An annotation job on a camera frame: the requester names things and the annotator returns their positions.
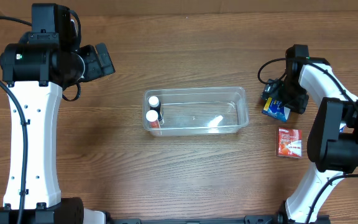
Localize dark bottle white cap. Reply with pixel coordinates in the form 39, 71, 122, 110
148, 96, 163, 121

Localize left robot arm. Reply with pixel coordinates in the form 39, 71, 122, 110
0, 3, 115, 224

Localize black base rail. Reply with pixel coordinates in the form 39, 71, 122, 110
106, 215, 285, 224

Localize white blue box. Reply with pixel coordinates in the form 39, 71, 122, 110
339, 125, 346, 133

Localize orange tube white cap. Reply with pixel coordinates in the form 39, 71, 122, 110
145, 110, 160, 129

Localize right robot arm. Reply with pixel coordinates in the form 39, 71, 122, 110
246, 44, 358, 223

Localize clear plastic container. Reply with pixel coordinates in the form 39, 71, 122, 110
142, 86, 249, 137

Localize blue yellow VapoDrops box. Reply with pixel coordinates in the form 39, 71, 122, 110
262, 97, 290, 122

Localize red white box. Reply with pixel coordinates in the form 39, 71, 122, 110
276, 128, 302, 158

